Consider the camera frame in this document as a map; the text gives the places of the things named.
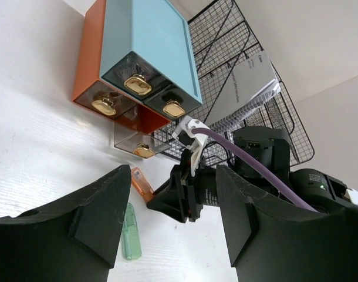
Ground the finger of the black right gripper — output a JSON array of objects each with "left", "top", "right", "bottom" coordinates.
[{"left": 146, "top": 164, "right": 203, "bottom": 223}]

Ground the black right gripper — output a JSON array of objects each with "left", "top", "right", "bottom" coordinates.
[{"left": 193, "top": 127, "right": 291, "bottom": 200}]

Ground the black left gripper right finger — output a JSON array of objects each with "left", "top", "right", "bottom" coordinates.
[{"left": 216, "top": 166, "right": 358, "bottom": 281}]

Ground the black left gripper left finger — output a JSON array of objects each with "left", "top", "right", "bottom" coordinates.
[{"left": 0, "top": 164, "right": 131, "bottom": 281}]

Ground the orange highlighter marker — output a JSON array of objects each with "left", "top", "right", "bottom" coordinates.
[{"left": 131, "top": 167, "right": 155, "bottom": 203}]

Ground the green highlighter marker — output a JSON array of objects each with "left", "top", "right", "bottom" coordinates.
[{"left": 121, "top": 203, "right": 142, "bottom": 261}]

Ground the white Canon paper booklet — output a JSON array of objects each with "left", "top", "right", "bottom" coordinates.
[{"left": 205, "top": 51, "right": 281, "bottom": 126}]

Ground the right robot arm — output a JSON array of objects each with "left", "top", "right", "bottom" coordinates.
[{"left": 147, "top": 126, "right": 352, "bottom": 223}]

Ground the teal wooden drawer box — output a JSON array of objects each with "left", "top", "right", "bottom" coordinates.
[{"left": 72, "top": 1, "right": 202, "bottom": 123}]

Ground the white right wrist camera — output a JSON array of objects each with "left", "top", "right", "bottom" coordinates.
[{"left": 172, "top": 115, "right": 209, "bottom": 177}]

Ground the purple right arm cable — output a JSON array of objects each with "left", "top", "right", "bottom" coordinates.
[{"left": 190, "top": 127, "right": 318, "bottom": 213}]

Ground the black wire mesh organizer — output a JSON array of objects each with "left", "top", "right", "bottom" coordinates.
[{"left": 152, "top": 0, "right": 315, "bottom": 171}]

